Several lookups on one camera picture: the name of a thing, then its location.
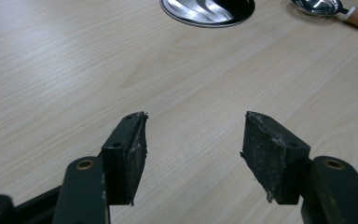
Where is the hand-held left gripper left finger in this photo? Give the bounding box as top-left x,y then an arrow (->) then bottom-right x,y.
101,111 -> 149,206

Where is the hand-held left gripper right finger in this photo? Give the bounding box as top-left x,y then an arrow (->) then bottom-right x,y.
240,110 -> 311,205

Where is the shiny steel plate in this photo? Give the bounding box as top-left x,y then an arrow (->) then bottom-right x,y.
159,0 -> 256,28

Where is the steel spoon with wooden handle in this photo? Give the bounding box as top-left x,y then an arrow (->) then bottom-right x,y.
290,0 -> 358,35

